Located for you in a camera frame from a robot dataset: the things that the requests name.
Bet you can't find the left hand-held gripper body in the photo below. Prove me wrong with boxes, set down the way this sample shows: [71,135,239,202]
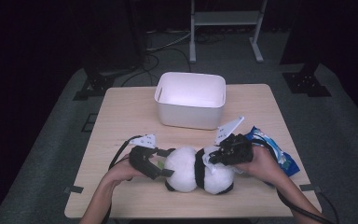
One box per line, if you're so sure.
[128,133,170,181]

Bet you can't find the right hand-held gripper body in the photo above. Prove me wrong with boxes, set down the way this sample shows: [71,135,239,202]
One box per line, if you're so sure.
[213,116,255,167]

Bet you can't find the white wet wipe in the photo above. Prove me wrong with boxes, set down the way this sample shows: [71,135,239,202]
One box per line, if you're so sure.
[201,145,244,175]

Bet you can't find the panda plush toy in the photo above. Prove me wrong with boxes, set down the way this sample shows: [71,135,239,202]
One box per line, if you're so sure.
[162,146,236,196]

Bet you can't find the white plastic bin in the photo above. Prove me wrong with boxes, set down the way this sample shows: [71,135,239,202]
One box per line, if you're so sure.
[154,71,227,131]

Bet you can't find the person's left hand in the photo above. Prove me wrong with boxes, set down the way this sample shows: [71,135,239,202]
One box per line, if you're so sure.
[104,154,147,189]

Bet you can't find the person's right hand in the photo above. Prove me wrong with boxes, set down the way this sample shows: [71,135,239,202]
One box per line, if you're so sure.
[233,145,282,189]

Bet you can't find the black tape strip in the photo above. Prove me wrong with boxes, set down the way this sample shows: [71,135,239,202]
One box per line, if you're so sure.
[63,185,85,194]
[299,183,323,192]

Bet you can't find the black stand base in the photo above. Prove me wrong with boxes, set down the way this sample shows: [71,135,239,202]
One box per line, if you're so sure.
[282,61,332,98]
[72,60,117,102]

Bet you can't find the white metal stand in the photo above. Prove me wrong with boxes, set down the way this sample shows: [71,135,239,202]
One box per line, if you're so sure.
[188,0,269,64]

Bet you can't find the left hand-held gripper cable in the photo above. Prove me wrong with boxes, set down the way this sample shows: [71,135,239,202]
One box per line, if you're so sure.
[101,134,144,224]

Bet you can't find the hand-held gripper cable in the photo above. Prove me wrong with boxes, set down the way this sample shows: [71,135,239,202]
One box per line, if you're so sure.
[250,137,340,224]
[101,134,144,224]

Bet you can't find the right hand-held gripper cable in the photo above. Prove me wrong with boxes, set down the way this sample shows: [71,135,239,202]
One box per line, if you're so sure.
[250,137,340,224]

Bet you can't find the black floor cables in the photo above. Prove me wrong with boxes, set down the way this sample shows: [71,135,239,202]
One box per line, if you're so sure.
[120,30,194,88]

